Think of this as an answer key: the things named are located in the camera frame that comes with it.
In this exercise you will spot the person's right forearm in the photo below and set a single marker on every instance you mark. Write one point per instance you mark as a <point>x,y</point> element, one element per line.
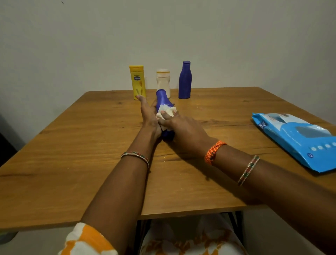
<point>283,189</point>

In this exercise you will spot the person's right hand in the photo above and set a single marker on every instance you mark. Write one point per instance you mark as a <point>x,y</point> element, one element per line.
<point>189,136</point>

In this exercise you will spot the blue wet wipes pack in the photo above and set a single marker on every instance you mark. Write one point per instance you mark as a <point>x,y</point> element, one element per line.
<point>299,139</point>

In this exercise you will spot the orange thread wristband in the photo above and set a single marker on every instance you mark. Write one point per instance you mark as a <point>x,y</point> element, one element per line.
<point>214,152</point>

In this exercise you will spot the thin beaded bangle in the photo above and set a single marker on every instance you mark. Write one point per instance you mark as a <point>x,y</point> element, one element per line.
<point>248,170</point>
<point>136,155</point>

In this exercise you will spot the white bottle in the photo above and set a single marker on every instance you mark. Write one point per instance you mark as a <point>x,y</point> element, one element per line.
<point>163,81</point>

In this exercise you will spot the black metal table leg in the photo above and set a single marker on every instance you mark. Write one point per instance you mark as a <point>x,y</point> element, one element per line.
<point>239,226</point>
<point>140,236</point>

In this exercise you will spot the person's left hand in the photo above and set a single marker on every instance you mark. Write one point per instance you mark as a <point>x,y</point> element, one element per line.
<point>150,120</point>

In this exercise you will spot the grey bin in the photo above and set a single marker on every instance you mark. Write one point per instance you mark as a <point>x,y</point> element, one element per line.
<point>8,236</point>

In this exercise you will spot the person's left forearm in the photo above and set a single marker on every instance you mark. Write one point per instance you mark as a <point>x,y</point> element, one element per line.
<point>118,194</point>

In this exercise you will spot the yellow bottle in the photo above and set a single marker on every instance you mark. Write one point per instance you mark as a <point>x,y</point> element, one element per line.
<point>137,82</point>

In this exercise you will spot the white wet wipe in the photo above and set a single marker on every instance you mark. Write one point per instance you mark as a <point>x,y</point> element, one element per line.
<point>166,108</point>

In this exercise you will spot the blue scribbled bottle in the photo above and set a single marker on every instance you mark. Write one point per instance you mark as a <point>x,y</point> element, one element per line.
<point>185,81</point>
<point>162,98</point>

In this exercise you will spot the wooden table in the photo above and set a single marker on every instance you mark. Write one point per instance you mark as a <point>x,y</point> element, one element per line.
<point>65,152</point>

